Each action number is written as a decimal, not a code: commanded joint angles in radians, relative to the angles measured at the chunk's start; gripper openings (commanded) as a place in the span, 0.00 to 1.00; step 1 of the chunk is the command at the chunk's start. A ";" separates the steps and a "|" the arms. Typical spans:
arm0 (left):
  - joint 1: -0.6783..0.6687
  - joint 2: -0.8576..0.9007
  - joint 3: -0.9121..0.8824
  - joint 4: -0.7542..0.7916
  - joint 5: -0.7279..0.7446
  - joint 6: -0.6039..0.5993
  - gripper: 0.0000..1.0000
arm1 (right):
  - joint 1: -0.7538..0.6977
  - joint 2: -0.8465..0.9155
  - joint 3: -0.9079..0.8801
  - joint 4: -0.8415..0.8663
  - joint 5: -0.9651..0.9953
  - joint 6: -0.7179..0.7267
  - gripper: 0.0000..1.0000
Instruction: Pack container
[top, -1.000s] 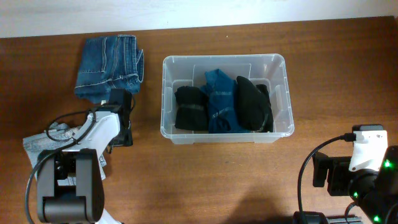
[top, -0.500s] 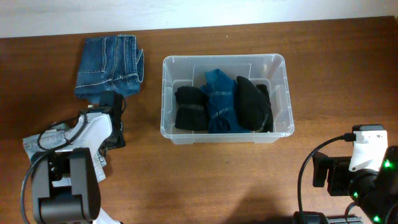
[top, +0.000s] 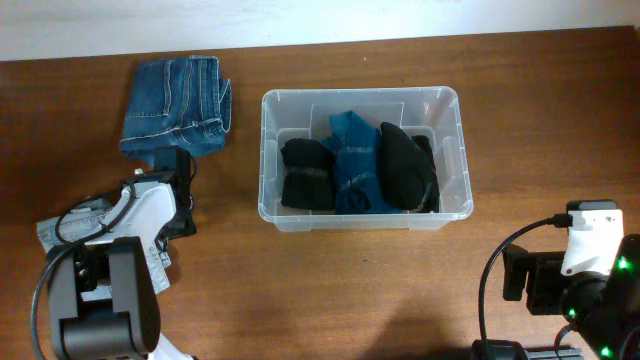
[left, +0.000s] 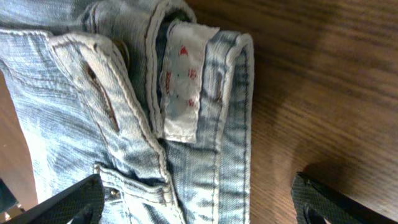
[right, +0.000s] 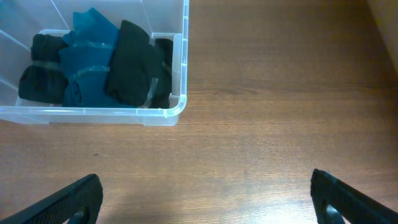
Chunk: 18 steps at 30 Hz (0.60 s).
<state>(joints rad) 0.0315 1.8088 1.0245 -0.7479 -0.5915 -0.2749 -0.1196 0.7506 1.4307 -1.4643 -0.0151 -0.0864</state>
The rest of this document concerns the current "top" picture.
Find dark blue jeans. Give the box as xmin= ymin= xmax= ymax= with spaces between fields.
xmin=119 ymin=55 xmax=232 ymax=165

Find light blue jeans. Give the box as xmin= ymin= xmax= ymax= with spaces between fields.
xmin=36 ymin=198 xmax=171 ymax=293

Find small black garment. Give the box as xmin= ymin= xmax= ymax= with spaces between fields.
xmin=281 ymin=138 xmax=336 ymax=211

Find large black garment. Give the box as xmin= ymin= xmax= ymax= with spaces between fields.
xmin=378 ymin=122 xmax=440 ymax=213

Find blue garment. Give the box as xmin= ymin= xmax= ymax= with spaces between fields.
xmin=322 ymin=111 xmax=402 ymax=215

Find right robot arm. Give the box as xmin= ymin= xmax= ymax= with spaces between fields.
xmin=502 ymin=234 xmax=639 ymax=359

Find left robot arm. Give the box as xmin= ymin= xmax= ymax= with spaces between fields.
xmin=34 ymin=146 xmax=197 ymax=359

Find clear plastic storage container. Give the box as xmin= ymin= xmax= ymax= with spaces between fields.
xmin=257 ymin=86 xmax=474 ymax=232

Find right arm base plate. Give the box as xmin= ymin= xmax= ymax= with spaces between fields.
xmin=489 ymin=340 xmax=584 ymax=360

